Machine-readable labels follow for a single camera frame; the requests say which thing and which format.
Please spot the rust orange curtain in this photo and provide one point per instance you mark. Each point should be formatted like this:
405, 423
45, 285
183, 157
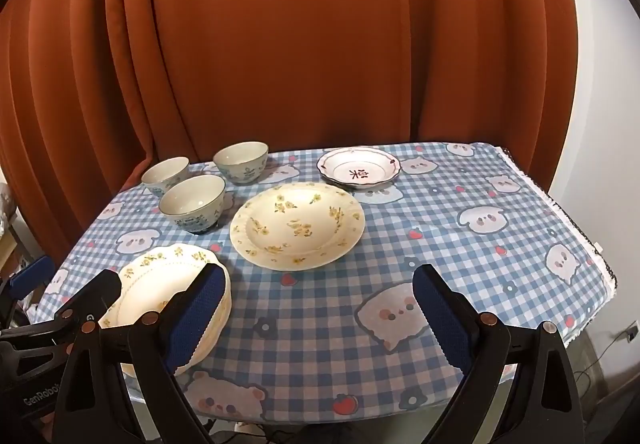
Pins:
300, 34

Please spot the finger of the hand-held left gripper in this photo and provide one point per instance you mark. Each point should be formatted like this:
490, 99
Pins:
97, 296
32, 276

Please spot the blue checked bear tablecloth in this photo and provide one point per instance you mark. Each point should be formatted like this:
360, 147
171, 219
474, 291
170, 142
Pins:
325, 324

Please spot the floral ceramic bowl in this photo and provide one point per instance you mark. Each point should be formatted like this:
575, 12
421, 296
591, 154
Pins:
165, 174
241, 159
192, 201

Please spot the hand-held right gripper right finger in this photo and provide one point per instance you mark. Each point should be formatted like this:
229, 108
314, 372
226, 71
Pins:
442, 319

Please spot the wooden rack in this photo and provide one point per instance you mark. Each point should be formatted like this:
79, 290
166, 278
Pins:
10, 249

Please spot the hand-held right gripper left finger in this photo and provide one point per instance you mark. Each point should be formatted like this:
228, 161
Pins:
197, 319

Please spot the wall power plug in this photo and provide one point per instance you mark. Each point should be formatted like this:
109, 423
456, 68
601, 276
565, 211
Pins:
625, 333

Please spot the red-rimmed white plate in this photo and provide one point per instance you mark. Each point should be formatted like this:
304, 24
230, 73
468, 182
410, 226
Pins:
359, 168

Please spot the large round yellow-flower plate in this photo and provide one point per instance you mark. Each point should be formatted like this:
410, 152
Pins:
297, 226

